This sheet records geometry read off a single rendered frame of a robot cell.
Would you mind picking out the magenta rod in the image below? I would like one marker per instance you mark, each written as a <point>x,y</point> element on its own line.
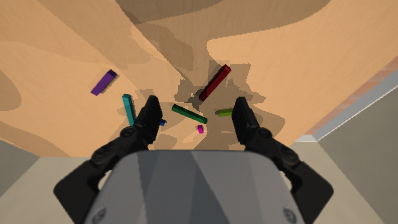
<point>200,129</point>

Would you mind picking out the turquoise rod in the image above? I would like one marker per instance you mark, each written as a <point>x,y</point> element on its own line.
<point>129,108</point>

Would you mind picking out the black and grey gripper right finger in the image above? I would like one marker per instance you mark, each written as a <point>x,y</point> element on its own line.
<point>310,191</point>

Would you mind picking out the red rod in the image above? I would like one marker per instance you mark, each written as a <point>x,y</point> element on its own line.
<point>225,70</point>

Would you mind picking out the lime green rod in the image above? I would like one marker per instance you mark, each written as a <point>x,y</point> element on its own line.
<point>225,112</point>

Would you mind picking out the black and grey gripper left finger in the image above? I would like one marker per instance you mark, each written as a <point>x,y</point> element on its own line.
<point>77,191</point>

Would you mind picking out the purple rod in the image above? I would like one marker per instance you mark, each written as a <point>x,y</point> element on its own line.
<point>106,79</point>

